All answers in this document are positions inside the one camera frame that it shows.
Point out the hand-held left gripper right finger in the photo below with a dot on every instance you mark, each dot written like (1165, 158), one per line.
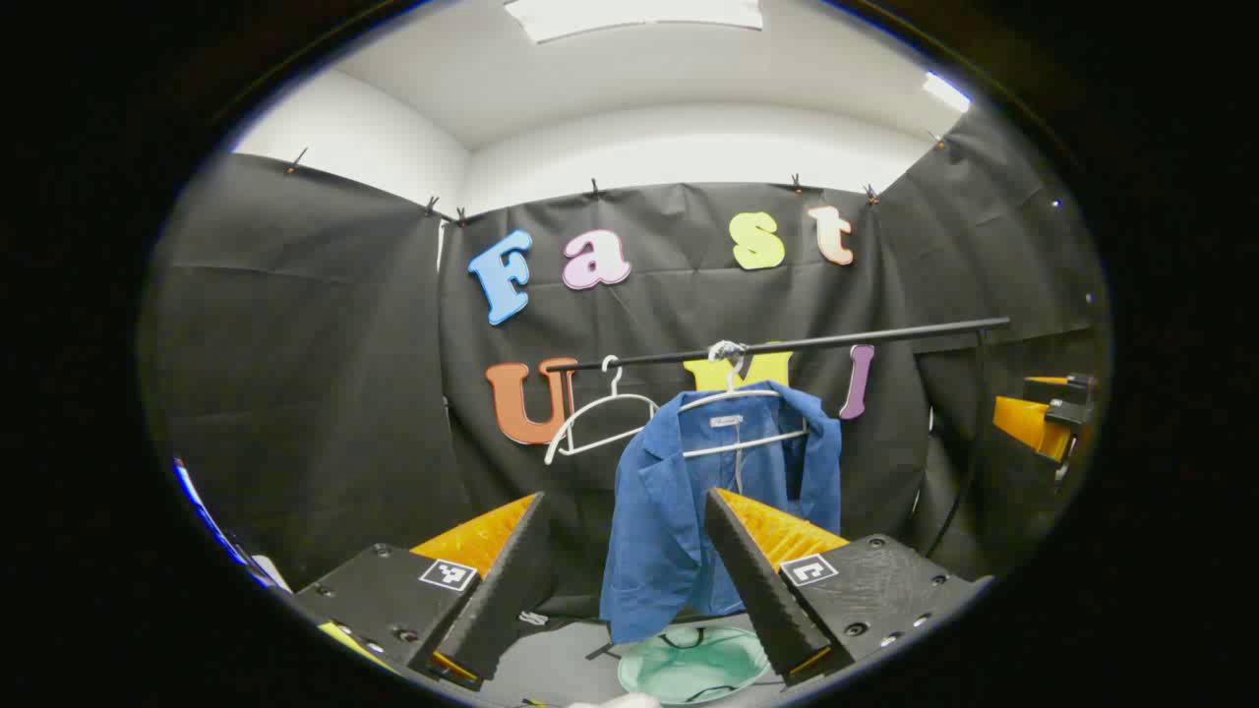
(762, 580)

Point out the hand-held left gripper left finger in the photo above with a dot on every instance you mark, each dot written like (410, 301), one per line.
(507, 580)

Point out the black clothes rail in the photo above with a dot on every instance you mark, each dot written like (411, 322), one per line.
(885, 337)

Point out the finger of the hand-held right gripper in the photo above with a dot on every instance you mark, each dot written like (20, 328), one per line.
(1028, 423)
(1062, 387)

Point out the white plastic hanger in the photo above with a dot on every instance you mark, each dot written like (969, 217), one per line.
(738, 447)
(600, 444)

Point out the green laundry hamper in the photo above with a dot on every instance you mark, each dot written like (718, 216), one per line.
(689, 669)

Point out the small ceiling light panel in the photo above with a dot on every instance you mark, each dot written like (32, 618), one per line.
(946, 91)

